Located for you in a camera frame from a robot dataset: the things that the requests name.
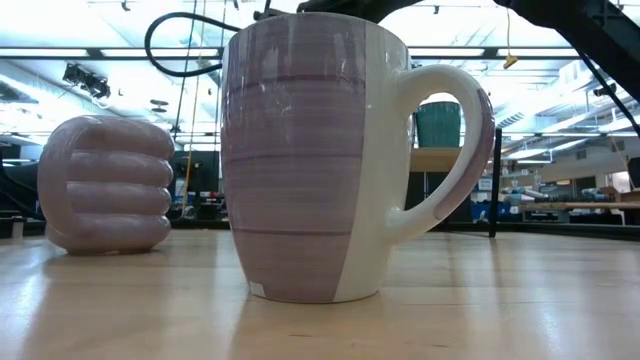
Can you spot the black background cabinet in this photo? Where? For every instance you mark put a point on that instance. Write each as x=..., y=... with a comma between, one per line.
x=202, y=170

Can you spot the dark teal speckled mug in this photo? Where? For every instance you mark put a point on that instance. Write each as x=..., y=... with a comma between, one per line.
x=438, y=125

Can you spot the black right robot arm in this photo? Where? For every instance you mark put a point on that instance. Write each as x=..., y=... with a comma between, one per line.
x=575, y=25

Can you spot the lilac ribbed mug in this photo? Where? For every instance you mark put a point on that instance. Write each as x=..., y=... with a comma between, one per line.
x=120, y=185

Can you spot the wooden background table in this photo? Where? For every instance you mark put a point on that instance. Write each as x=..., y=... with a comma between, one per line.
x=575, y=205

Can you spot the wooden riser shelf black legs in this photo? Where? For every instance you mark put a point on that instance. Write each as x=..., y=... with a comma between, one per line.
x=435, y=160

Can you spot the purple striped white mug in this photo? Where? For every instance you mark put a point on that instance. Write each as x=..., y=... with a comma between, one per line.
x=295, y=175

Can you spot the long ceiling light bar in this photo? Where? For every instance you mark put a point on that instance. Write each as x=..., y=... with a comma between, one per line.
x=125, y=52

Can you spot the black ceiling fixture cluster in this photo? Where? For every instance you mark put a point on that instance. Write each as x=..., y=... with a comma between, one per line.
x=90, y=82

